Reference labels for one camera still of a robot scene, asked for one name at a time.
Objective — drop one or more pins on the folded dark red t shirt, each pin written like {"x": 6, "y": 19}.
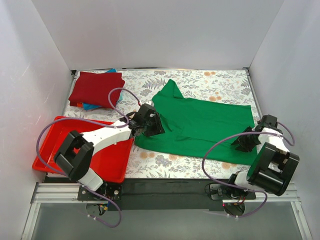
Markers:
{"x": 78, "y": 93}

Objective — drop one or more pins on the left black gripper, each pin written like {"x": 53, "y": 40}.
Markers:
{"x": 153, "y": 124}

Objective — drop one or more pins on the floral table cloth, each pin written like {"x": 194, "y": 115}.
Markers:
{"x": 218, "y": 86}

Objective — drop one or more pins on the red plastic tray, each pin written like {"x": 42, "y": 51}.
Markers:
{"x": 109, "y": 163}

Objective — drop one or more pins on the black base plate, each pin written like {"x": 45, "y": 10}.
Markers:
{"x": 171, "y": 194}

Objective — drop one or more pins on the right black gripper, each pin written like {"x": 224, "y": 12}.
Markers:
{"x": 247, "y": 139}

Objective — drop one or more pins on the green t shirt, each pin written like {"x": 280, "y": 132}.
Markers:
{"x": 192, "y": 126}

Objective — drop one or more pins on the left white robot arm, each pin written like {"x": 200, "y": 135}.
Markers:
{"x": 75, "y": 154}

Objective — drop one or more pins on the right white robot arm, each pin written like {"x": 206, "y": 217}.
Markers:
{"x": 272, "y": 169}

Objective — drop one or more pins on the folded blue t shirt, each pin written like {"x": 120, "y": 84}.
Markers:
{"x": 90, "y": 106}

